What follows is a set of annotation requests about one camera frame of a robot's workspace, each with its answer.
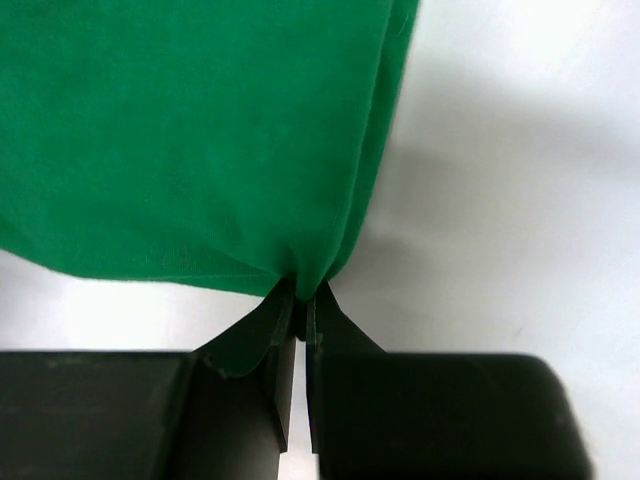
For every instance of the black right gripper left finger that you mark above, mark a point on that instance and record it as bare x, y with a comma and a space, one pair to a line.
218, 412

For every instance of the green t-shirt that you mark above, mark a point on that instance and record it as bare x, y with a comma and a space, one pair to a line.
219, 144

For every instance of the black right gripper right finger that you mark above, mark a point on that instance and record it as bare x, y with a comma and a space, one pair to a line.
375, 414

